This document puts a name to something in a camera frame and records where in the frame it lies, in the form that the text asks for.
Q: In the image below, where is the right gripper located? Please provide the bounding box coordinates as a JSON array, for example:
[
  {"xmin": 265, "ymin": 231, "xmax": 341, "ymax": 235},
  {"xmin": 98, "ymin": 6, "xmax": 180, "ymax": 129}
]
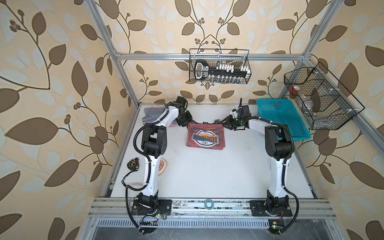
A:
[{"xmin": 219, "ymin": 114, "xmax": 243, "ymax": 130}]

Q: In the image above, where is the maroon tank top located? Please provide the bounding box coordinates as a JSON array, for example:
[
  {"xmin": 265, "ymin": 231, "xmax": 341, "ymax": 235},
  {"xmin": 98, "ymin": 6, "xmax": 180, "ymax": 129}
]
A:
[{"xmin": 186, "ymin": 123, "xmax": 226, "ymax": 150}]

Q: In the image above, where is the blue striped tank top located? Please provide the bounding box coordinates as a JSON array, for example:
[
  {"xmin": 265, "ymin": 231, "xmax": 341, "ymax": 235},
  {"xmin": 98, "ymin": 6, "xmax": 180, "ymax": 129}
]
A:
[{"xmin": 142, "ymin": 107, "xmax": 166, "ymax": 125}]

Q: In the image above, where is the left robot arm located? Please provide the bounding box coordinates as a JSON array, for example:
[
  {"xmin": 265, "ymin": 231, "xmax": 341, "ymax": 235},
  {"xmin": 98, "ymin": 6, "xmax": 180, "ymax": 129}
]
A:
[{"xmin": 122, "ymin": 97, "xmax": 192, "ymax": 235}]

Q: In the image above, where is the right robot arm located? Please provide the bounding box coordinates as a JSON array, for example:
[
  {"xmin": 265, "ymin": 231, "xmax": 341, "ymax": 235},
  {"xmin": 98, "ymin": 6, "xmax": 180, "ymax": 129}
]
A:
[{"xmin": 220, "ymin": 102, "xmax": 300, "ymax": 235}]

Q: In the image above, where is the red striped folded tank top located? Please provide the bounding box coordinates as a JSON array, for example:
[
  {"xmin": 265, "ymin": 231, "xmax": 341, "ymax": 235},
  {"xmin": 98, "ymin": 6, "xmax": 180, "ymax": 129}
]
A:
[{"xmin": 168, "ymin": 120, "xmax": 177, "ymax": 128}]

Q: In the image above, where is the teal plastic basket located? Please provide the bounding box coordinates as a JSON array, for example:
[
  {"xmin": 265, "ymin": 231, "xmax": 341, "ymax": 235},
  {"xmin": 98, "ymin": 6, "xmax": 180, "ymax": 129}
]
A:
[{"xmin": 257, "ymin": 99, "xmax": 311, "ymax": 142}]

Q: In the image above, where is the beige round tape dispenser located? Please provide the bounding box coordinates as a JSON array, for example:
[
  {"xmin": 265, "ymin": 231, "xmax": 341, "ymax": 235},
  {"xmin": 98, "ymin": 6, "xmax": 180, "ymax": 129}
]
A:
[{"xmin": 158, "ymin": 159, "xmax": 168, "ymax": 176}]

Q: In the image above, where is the black yellow tape measure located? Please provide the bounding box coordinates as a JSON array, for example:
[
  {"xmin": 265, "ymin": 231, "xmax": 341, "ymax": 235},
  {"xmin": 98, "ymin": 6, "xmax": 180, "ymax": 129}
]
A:
[{"xmin": 127, "ymin": 158, "xmax": 140, "ymax": 172}]

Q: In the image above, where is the red white item in basket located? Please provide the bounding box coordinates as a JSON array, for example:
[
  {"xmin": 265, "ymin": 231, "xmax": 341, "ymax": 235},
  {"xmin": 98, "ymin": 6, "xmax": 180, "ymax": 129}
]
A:
[{"xmin": 290, "ymin": 85, "xmax": 301, "ymax": 94}]

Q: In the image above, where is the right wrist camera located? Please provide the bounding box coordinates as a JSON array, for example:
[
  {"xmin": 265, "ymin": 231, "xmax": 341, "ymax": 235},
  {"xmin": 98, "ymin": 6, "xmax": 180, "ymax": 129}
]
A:
[{"xmin": 231, "ymin": 109, "xmax": 239, "ymax": 119}]

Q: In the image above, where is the black handled tool in basket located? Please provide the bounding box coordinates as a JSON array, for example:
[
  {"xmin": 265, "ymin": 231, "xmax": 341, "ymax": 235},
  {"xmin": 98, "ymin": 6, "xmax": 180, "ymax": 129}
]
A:
[{"xmin": 193, "ymin": 60, "xmax": 252, "ymax": 84}]

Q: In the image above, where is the black wire basket back wall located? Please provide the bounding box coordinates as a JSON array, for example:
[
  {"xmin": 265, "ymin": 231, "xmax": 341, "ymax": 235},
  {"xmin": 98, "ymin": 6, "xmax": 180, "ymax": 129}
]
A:
[{"xmin": 189, "ymin": 48, "xmax": 252, "ymax": 85}]

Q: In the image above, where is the black wire basket wall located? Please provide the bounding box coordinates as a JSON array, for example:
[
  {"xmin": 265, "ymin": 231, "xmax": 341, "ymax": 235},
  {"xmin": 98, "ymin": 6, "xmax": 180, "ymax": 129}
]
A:
[
  {"xmin": 284, "ymin": 62, "xmax": 365, "ymax": 131},
  {"xmin": 189, "ymin": 48, "xmax": 252, "ymax": 85}
]

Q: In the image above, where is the black wire basket right wall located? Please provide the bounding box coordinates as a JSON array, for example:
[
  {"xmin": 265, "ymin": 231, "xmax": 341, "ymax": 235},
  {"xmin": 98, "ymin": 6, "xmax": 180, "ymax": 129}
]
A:
[{"xmin": 284, "ymin": 62, "xmax": 365, "ymax": 131}]

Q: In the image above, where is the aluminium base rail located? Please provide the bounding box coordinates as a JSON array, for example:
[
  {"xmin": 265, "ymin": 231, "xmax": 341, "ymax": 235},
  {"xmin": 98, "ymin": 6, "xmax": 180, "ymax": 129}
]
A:
[{"xmin": 80, "ymin": 198, "xmax": 344, "ymax": 240}]

